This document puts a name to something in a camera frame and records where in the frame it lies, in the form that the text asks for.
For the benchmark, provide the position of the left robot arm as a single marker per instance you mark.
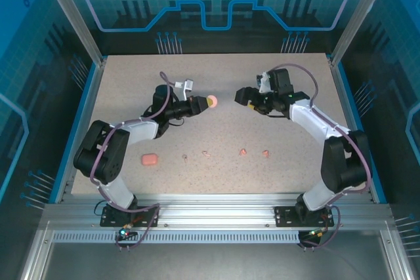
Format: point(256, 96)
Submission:
point(98, 152)

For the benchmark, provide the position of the aluminium front rail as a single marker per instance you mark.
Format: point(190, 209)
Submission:
point(213, 208)

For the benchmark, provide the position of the aluminium frame post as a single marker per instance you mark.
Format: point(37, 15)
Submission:
point(356, 17)
point(74, 14)

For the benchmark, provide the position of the rectangular pink earbud case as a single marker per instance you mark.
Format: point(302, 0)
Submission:
point(149, 159)

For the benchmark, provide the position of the blue edged aluminium side rail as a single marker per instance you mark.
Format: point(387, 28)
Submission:
point(349, 112)
point(88, 112)

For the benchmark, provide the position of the power connector with LEDs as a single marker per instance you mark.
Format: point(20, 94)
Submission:
point(315, 233)
point(124, 233)

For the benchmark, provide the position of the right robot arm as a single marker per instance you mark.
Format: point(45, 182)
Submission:
point(341, 165)

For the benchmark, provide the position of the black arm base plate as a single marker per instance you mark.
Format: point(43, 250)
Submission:
point(105, 221)
point(283, 219)

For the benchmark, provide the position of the round pink earbud case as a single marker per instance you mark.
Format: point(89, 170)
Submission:
point(213, 101)

